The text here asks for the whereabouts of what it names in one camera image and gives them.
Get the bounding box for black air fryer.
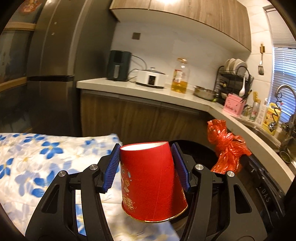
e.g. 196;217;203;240
106;50;132;81

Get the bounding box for window blinds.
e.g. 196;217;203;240
263;4;296;123

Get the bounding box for hanging metal spatula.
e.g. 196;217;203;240
258;43;265;76

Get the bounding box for wooden upper cabinet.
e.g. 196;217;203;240
110;1;251;53

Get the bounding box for orange red plastic bag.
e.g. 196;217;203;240
207;119;251;174

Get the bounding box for black dish rack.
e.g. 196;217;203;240
214;58;254;105

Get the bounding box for red floral door decoration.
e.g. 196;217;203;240
20;0;41;14

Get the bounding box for wooden glass door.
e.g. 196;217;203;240
1;1;45;133

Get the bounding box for wooden lower cabinets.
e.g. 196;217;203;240
79;89;278;186

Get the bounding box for dark steel refrigerator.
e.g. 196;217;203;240
27;1;117;137

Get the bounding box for stainless steel bowl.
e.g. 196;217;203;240
193;86;217;101

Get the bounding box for white slow cooker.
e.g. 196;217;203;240
135;67;167;89

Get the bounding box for floral blue white tablecloth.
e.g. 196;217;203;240
1;133;179;240

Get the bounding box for black round trash bin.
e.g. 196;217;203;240
169;140;234;240

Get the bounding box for chrome kitchen faucet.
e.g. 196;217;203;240
274;84;295;164

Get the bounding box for white plastic bottle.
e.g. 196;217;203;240
255;98;268;127

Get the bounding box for pink utensil holder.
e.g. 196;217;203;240
223;94;246;117

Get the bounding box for yellow detergent bottle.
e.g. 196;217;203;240
262;102;281;136

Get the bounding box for cooking oil bottle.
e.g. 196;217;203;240
171;58;190;93

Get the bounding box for red paper cup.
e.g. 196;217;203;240
120;141;188;222

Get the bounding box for green beer can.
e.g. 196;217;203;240
249;100;261;121

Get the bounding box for steel sink basin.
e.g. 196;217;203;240
237;118;295;169

